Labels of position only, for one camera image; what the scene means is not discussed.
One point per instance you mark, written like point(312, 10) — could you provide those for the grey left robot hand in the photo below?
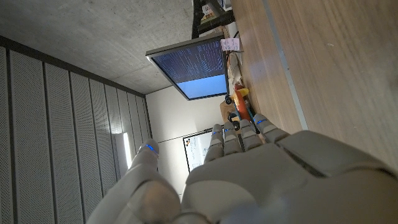
point(264, 180)

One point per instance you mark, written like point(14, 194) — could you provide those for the whiteboard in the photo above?
point(196, 149)

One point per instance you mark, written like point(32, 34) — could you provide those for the brown wooden cutout board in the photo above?
point(224, 110)

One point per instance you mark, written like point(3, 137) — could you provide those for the colourful toy airplane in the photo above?
point(241, 102)

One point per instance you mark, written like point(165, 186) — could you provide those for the flat computer monitor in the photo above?
point(192, 65)

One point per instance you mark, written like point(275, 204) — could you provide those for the paper note on monitor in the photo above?
point(230, 44)

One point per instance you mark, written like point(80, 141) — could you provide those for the long ceiling light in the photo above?
point(127, 151)

